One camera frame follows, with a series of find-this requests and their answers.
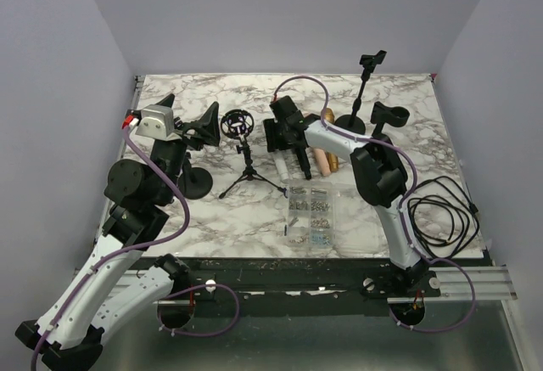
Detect black tripod mic stand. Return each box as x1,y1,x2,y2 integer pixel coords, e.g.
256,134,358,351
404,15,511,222
219,109,287,200

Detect black microphone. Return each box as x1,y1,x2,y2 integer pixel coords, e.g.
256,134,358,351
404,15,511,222
294,147,312,180

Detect white microphone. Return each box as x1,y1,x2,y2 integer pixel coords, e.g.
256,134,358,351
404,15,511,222
272,151,290,182

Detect pink microphone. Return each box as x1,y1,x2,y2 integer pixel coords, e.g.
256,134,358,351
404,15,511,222
303,111,333,177

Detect gold microphone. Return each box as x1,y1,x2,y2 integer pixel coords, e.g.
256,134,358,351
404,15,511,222
325,108,339,173

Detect round base mic stand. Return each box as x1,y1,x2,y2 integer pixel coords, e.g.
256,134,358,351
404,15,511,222
334,50,387,134
370,101,411,138

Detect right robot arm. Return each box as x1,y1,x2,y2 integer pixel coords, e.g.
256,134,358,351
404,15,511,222
265,96,422,296

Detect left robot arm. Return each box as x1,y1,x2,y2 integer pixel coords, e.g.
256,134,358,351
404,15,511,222
15,94,220,370

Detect clear plastic screw box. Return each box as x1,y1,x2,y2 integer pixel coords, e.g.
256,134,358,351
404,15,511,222
282,178,381,256

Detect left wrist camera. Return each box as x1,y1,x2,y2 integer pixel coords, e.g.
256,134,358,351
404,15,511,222
122,104,181,142

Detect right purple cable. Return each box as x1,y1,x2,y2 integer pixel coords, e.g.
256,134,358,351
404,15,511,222
273,76,476,334

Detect black cable bundle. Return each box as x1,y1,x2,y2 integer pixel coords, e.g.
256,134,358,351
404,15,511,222
406,175,483,260

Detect aluminium mounting rail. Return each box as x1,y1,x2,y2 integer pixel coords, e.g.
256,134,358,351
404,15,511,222
106,267,518,303

